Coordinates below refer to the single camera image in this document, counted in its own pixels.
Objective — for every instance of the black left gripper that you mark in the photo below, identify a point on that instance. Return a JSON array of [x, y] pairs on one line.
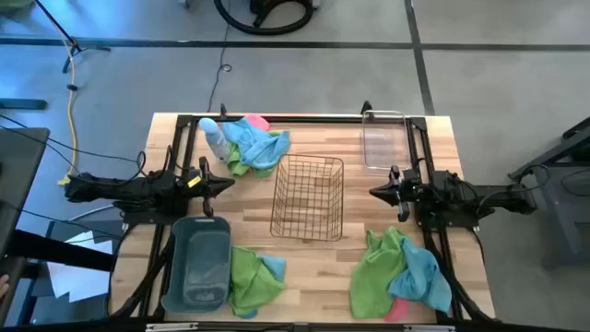
[[206, 203]]

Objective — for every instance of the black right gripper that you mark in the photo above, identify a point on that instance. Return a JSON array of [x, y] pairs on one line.
[[403, 191]]

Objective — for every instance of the teal plastic bin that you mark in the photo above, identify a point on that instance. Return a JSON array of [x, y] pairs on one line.
[[203, 263]]

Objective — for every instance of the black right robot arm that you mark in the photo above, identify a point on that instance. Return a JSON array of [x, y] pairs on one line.
[[498, 198]]

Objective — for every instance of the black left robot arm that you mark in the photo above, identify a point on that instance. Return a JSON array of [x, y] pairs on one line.
[[115, 189]]

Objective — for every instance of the yellow tape tag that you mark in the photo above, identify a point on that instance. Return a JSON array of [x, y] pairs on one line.
[[194, 181]]

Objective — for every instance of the light blue spray bottle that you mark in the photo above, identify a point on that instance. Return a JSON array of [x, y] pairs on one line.
[[214, 138]]

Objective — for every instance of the clear plastic container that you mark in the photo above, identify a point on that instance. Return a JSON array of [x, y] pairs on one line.
[[386, 143]]

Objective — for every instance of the white paper sheets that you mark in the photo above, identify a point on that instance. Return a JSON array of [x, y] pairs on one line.
[[78, 281]]

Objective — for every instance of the dark grey side table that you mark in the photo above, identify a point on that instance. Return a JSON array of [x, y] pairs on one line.
[[567, 207]]

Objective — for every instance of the dark grey desk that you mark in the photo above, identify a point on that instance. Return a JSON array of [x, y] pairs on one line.
[[18, 175]]

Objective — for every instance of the black tripod stand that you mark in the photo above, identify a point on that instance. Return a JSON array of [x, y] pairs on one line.
[[55, 23]]

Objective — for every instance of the person's hand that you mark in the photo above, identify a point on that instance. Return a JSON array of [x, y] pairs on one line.
[[3, 286]]

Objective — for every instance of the black aluminium table frame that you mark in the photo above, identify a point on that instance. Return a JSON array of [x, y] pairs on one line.
[[322, 119]]

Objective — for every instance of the silver metal bracket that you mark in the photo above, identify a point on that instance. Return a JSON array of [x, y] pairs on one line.
[[170, 327], [428, 328]]

